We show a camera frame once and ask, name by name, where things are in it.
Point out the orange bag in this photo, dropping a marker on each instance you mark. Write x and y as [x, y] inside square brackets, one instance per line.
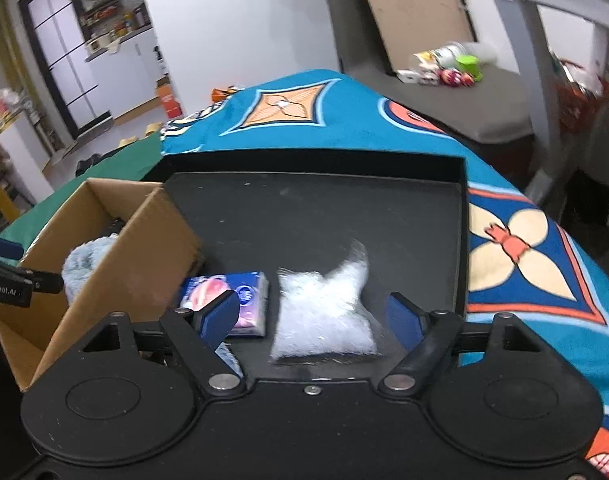
[225, 94]

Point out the green cup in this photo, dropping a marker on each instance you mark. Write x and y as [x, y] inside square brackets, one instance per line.
[468, 66]

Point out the grey desk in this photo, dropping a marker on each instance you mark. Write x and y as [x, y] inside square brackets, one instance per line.
[524, 20]

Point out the white charger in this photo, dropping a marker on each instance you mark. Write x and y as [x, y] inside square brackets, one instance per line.
[414, 76]

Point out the clear bag of white filling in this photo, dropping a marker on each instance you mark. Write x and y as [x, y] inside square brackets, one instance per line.
[319, 310]

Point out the green bed sheet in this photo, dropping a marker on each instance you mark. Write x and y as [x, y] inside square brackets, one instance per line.
[59, 200]

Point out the brown cardboard box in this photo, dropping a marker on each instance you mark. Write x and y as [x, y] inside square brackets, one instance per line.
[134, 270]

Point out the grey chair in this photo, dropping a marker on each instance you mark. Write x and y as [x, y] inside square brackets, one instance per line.
[484, 110]

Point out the black tray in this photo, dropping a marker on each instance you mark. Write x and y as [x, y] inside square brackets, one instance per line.
[309, 210]

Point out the orange carton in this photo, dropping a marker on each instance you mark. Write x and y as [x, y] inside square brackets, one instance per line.
[168, 100]

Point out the blue tissue pack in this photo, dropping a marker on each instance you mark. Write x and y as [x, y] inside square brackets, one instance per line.
[249, 300]

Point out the black cloth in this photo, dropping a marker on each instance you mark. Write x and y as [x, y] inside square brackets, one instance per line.
[102, 160]

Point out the white kitchen cabinet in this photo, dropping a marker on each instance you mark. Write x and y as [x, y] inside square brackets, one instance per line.
[134, 60]

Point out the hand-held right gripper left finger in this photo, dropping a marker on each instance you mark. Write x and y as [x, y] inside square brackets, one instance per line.
[219, 317]

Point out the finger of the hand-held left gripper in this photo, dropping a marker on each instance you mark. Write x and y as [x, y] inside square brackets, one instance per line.
[47, 282]
[2, 247]

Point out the yellow shelf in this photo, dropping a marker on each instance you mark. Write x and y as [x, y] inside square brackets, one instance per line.
[2, 160]

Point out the red round toys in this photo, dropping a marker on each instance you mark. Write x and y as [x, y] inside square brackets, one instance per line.
[457, 78]

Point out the white and green bottle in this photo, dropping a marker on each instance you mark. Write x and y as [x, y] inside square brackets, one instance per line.
[449, 54]

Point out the blue printed blanket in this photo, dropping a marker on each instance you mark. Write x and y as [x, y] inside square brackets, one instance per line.
[509, 200]

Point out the beige slipper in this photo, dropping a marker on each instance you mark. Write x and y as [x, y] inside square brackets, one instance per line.
[152, 130]
[127, 142]

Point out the red basket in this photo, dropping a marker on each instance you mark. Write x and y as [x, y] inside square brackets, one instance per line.
[582, 100]

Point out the blue fluffy plush toy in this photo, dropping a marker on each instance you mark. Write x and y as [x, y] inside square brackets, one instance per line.
[87, 270]

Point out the black framed sliding door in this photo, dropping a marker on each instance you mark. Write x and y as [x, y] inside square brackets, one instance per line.
[59, 60]

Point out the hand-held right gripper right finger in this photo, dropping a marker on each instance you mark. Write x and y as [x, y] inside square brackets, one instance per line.
[404, 317]

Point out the black tray lid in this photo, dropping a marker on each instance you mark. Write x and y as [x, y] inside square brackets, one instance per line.
[414, 10]

